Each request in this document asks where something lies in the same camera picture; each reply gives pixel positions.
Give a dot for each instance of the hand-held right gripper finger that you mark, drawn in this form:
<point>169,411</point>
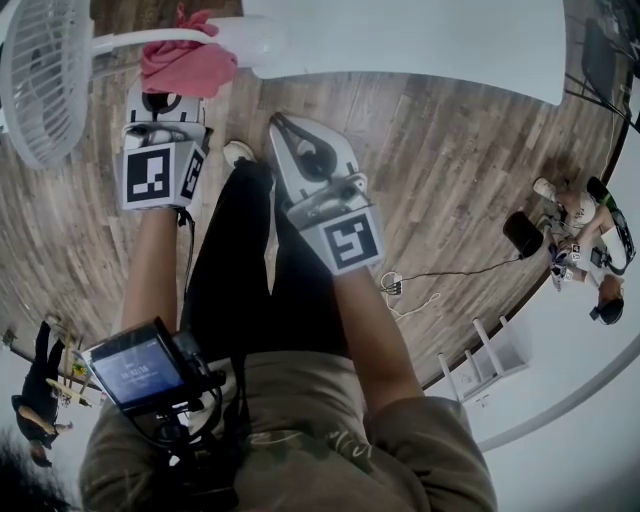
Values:
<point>290,160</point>
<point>340,145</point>

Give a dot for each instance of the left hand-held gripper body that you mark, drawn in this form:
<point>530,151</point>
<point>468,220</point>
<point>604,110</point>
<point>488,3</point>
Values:
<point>150,175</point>

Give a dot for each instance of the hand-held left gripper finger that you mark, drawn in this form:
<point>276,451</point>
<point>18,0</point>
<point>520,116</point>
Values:
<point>132,107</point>
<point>192,110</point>

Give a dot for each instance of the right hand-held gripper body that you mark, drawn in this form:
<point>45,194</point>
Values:
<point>350,240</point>

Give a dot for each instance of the pink cloth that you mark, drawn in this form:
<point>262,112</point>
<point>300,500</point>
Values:
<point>190,70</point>

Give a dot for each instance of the small white desk fan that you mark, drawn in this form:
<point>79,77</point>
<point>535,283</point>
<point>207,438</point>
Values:
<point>40,85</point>

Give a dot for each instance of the person's left forearm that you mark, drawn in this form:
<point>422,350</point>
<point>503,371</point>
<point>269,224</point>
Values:
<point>150,270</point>

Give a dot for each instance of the person's right forearm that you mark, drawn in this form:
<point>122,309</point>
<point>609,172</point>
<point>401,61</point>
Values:
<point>375,330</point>

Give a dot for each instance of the person's white shoe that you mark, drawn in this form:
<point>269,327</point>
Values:
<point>239,152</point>

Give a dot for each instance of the white power strip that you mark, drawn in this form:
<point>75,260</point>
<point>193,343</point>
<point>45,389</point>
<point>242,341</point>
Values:
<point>392,284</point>

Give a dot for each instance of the person's black trousers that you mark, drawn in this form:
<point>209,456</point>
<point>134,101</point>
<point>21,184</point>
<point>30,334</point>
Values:
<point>235,260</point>

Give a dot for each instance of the white table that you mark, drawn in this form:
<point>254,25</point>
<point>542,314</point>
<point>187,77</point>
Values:
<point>400,40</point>

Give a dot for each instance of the black bucket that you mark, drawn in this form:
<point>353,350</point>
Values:
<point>522,232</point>

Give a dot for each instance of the white wooden shelf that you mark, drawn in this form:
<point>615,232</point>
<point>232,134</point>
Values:
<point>500,355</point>

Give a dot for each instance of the black chest monitor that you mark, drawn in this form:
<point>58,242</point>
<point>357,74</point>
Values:
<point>132,372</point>

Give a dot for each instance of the person's olive shirt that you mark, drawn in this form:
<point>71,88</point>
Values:
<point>300,440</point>

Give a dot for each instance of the yellow wooden toy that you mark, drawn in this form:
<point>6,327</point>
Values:
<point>67,392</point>

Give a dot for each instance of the black folding chair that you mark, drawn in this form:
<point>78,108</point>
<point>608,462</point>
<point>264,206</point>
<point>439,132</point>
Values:
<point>597,70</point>

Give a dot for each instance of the black chest camera rig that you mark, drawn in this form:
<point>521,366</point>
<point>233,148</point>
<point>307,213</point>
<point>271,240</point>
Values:
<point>195,425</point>

